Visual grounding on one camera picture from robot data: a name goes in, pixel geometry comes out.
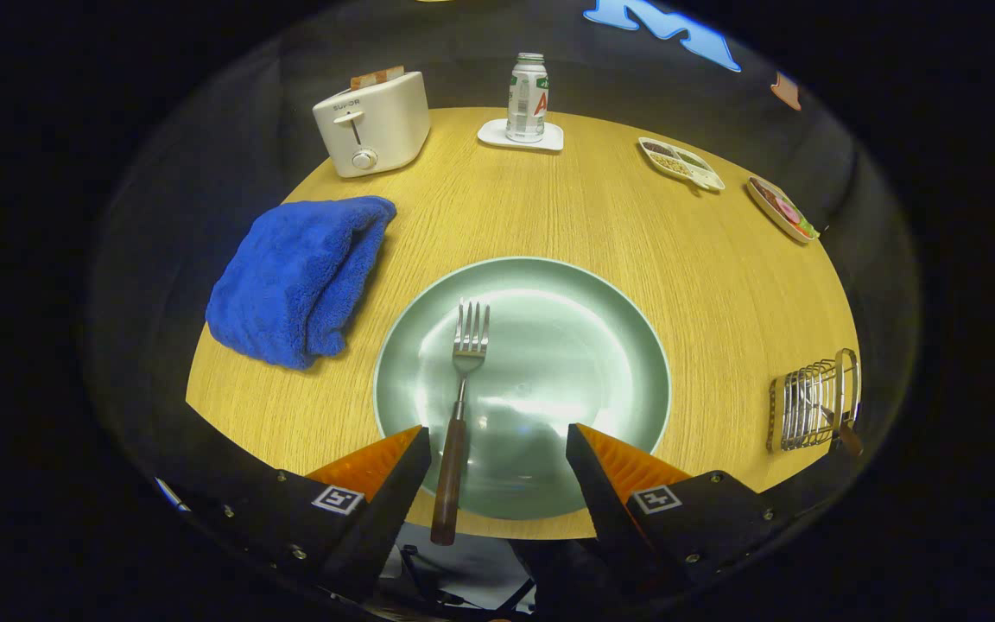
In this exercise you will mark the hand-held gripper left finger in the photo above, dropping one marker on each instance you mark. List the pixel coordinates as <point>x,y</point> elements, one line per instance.
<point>389,518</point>

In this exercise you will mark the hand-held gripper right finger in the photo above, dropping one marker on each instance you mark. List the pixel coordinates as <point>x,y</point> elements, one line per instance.
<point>614,514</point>

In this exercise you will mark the pale green round plate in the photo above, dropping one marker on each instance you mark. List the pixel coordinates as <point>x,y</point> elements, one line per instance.
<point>567,345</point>

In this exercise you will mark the blue folded towel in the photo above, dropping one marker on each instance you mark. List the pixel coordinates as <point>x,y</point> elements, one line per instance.
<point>299,276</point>

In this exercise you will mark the plate of toy food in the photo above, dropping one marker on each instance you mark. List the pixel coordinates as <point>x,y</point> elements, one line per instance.
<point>782,210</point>

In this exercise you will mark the white divided snack dish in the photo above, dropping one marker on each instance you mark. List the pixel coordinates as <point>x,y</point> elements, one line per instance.
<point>679,162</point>

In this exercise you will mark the white toaster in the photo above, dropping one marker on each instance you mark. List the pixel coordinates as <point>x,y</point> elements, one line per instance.
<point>377,130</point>

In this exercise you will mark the white square coaster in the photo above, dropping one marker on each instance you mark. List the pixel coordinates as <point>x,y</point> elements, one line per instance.
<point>497,138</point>

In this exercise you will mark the white drink bottle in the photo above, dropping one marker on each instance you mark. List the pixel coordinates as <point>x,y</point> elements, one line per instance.
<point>527,99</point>

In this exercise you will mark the toast slice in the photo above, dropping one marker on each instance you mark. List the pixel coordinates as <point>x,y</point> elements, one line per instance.
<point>377,78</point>

